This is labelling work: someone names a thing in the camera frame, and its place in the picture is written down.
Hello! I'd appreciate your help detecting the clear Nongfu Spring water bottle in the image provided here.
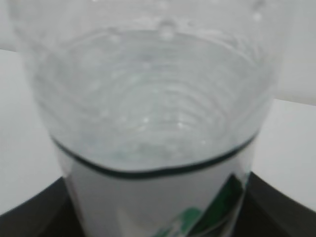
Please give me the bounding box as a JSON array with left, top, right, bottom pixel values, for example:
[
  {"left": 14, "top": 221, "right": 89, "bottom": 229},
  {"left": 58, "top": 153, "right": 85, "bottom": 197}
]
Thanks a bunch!
[{"left": 7, "top": 0, "right": 285, "bottom": 237}]

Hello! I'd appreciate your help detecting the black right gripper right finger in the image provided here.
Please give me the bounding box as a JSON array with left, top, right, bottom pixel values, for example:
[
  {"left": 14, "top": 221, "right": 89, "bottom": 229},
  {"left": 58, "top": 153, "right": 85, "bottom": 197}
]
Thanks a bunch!
[{"left": 233, "top": 173, "right": 316, "bottom": 237}]

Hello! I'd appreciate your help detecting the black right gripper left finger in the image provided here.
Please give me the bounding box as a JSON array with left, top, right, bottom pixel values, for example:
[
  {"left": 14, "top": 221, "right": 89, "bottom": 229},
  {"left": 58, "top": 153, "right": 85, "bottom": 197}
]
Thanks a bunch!
[{"left": 0, "top": 178, "right": 83, "bottom": 237}]

